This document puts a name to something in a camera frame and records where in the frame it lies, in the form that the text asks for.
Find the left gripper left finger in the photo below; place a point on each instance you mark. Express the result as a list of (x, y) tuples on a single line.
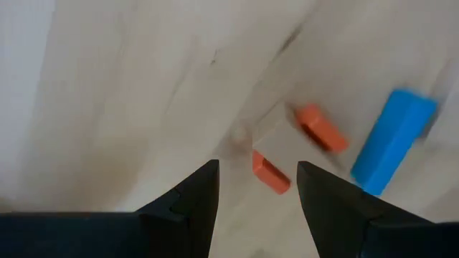
[(172, 225)]

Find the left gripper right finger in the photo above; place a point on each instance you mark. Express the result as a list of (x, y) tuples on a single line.
[(351, 225)]

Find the blue rectangular block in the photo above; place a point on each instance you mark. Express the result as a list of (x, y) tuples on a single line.
[(394, 139)]

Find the small red block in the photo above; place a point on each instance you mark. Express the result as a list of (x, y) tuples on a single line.
[(270, 172), (321, 127)]

